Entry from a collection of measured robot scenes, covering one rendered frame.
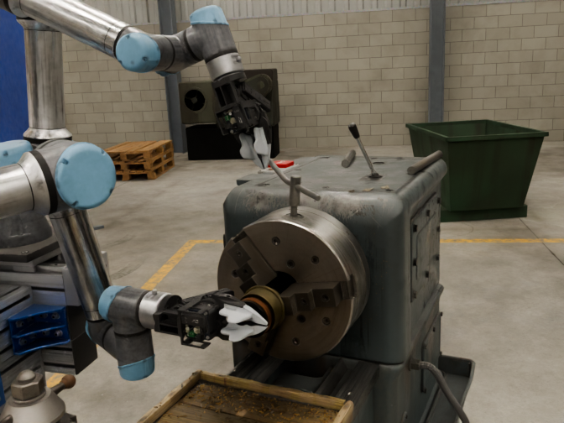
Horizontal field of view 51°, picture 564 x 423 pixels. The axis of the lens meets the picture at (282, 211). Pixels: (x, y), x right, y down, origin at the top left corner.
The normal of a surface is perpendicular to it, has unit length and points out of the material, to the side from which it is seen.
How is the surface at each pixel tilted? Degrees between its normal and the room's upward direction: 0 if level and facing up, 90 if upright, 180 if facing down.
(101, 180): 90
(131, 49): 90
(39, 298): 90
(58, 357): 90
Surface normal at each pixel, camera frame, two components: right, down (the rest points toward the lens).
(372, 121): -0.14, 0.25
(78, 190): 0.74, 0.12
